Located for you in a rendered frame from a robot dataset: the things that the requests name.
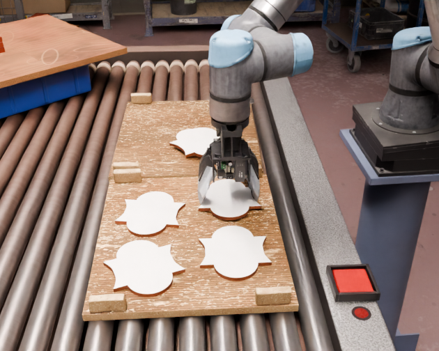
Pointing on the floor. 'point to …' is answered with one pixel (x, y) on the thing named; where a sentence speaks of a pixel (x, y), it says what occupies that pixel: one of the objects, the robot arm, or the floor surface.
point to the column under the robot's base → (390, 234)
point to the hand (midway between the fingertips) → (228, 198)
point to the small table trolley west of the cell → (341, 32)
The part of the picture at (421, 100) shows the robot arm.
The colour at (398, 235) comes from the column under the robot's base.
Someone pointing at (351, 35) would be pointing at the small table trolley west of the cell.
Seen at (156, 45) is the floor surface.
